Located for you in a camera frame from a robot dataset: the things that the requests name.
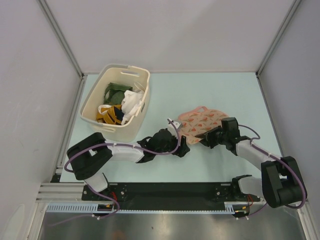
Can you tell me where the cream plastic laundry basket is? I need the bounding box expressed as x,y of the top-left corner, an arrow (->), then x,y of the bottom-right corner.
80,65 -> 150,142

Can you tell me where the pink floral mesh laundry bag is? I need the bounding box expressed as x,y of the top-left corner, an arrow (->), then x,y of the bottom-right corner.
178,106 -> 229,145

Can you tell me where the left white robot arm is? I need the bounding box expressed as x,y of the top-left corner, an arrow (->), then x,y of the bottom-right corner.
64,128 -> 190,200

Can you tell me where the aluminium corner post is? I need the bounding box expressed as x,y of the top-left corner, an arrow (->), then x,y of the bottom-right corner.
255,0 -> 303,78
34,0 -> 86,80

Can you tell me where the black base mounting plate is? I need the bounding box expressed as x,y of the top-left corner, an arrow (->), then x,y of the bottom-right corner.
81,181 -> 261,212

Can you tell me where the left aluminium corner post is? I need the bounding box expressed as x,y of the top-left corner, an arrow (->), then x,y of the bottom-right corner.
34,0 -> 86,80

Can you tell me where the purple cable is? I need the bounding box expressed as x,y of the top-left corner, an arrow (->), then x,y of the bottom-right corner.
47,119 -> 183,226
236,124 -> 308,220

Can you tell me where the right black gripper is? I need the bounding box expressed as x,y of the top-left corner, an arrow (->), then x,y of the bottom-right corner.
195,125 -> 228,149

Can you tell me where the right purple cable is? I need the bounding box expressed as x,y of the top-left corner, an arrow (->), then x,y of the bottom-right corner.
236,124 -> 308,220

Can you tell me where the green garment in basket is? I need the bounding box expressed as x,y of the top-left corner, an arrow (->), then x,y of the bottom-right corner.
103,82 -> 133,105

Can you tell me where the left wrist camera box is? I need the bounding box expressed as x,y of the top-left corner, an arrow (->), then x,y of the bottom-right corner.
167,118 -> 182,130

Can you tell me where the mustard yellow garment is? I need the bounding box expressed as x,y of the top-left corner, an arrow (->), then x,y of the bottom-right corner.
95,104 -> 124,125

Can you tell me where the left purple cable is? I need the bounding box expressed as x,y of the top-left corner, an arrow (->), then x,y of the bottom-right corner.
47,119 -> 183,226

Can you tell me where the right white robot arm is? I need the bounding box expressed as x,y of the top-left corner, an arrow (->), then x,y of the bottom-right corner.
197,117 -> 308,209

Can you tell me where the grey slotted cable duct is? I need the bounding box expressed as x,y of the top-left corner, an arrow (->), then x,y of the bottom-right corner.
46,202 -> 250,215

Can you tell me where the white garment in basket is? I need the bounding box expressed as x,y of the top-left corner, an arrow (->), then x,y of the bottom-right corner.
97,86 -> 146,125

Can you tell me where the right aluminium corner post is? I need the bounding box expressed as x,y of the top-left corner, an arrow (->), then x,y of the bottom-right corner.
255,0 -> 303,78

